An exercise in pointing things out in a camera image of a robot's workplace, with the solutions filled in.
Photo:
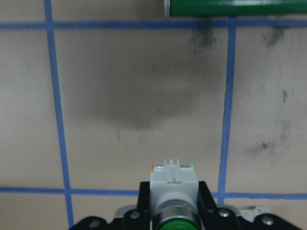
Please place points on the green push button switch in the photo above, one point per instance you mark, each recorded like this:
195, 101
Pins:
175, 191

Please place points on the green belt conveyor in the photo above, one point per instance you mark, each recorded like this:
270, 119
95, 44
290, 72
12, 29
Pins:
235, 7

